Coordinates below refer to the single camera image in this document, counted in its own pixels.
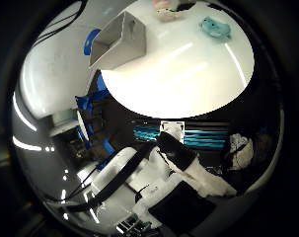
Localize teal plush toy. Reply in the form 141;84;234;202
198;16;232;40

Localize white rectangular container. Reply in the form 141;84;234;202
88;10;147;71

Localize teal striped rack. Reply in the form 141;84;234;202
132;123;230;150

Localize blue chair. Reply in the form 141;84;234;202
75;90;112;114
102;137;117;156
83;28;103;56

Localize white cabinet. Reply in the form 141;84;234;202
47;108;80;137

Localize black strap cable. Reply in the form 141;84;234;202
64;143;155;213

